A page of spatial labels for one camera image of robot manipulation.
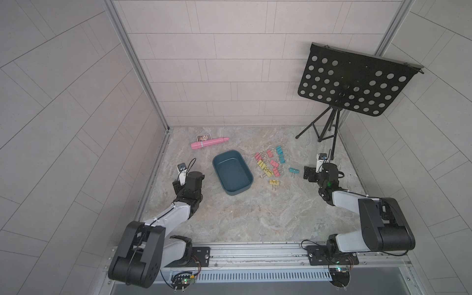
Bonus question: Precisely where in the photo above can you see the teal plastic storage box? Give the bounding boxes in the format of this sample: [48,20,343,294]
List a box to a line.
[212,150,254,196]

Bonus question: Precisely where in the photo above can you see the yellow binder clip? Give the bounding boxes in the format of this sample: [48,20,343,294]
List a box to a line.
[258,160,266,170]
[263,167,274,178]
[269,179,280,191]

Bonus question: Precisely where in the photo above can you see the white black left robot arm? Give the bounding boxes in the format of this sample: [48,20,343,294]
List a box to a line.
[108,172,205,288]

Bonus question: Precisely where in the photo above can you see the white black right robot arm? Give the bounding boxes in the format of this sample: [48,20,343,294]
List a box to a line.
[304,163,415,255]

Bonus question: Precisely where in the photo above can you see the pink plastic tube case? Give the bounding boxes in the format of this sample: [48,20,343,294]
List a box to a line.
[191,137,229,150]

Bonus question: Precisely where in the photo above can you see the colourful printed card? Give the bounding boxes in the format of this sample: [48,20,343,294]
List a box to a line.
[197,134,212,141]

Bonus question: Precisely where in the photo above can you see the black perforated music stand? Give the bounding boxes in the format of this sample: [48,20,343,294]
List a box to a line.
[297,43,423,142]

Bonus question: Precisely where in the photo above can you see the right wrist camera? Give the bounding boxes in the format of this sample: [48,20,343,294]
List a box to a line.
[316,152,329,173]

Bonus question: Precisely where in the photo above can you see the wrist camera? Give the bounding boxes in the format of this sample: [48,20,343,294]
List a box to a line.
[316,152,329,173]
[177,163,188,186]

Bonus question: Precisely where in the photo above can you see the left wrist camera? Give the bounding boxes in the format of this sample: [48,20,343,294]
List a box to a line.
[177,163,188,186]

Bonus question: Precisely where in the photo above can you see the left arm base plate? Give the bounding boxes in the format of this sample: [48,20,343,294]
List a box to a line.
[161,244,211,268]

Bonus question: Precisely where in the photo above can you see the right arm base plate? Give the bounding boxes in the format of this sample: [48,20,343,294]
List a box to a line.
[302,243,359,267]

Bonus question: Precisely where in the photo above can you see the aluminium rail frame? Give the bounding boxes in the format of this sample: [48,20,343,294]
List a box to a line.
[103,241,414,274]

